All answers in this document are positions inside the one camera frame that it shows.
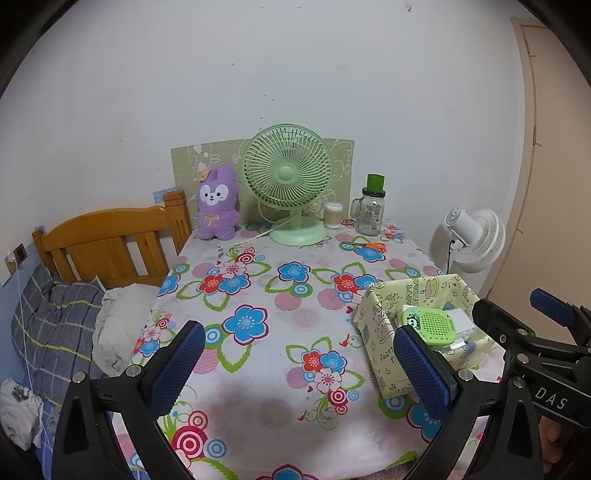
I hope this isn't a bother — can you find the white standing fan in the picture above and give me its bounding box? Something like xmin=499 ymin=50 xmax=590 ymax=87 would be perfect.
xmin=429 ymin=208 xmax=507 ymax=296

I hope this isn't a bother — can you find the white grey crumpled cloth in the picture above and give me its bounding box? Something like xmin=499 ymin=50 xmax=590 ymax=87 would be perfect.
xmin=0 ymin=378 xmax=44 ymax=452

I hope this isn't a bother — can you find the beige wardrobe door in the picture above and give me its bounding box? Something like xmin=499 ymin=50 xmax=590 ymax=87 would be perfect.
xmin=480 ymin=17 xmax=591 ymax=308

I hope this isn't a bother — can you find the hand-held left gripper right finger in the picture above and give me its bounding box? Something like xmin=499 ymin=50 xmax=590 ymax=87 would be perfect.
xmin=394 ymin=324 xmax=543 ymax=480

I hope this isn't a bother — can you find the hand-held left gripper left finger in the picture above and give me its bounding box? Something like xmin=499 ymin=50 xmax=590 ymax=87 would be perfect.
xmin=52 ymin=320 xmax=206 ymax=480

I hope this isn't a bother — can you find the floral tablecloth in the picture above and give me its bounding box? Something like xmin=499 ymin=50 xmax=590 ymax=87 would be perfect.
xmin=113 ymin=219 xmax=506 ymax=480

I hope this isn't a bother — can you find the green printed cardboard panel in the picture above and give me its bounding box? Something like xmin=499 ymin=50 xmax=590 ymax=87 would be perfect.
xmin=171 ymin=137 xmax=356 ymax=219

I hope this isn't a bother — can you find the white box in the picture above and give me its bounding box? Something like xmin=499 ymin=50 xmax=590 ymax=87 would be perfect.
xmin=438 ymin=309 xmax=479 ymax=356

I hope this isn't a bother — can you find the purple plush toy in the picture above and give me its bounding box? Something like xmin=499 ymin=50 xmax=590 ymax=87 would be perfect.
xmin=194 ymin=165 xmax=241 ymax=241

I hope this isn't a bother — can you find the wooden bed headboard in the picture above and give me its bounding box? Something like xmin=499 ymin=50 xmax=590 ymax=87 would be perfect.
xmin=32 ymin=190 xmax=192 ymax=289

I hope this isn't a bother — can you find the white charging cable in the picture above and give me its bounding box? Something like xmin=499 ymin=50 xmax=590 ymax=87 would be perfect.
xmin=9 ymin=254 xmax=54 ymax=418

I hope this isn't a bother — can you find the green desk fan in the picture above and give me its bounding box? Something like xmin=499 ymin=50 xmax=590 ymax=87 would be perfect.
xmin=243 ymin=124 xmax=334 ymax=246

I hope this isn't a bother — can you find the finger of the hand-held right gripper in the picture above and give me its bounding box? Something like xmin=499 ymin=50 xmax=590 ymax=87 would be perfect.
xmin=472 ymin=299 xmax=591 ymax=358
xmin=529 ymin=288 xmax=591 ymax=344

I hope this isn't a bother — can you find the yellow printed storage box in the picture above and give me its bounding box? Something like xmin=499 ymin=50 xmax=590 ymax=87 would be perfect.
xmin=353 ymin=273 xmax=498 ymax=400

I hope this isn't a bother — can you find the person's right hand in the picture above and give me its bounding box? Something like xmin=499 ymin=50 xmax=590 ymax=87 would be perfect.
xmin=538 ymin=416 xmax=575 ymax=467

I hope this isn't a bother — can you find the green speaker device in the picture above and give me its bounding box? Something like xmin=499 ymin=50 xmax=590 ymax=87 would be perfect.
xmin=399 ymin=307 xmax=458 ymax=346

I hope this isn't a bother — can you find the white desk fan cable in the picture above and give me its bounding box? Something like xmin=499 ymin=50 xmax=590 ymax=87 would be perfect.
xmin=233 ymin=220 xmax=289 ymax=248

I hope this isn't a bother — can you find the grey plaid quilt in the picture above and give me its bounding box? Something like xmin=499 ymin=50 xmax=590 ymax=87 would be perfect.
xmin=11 ymin=263 xmax=109 ymax=407

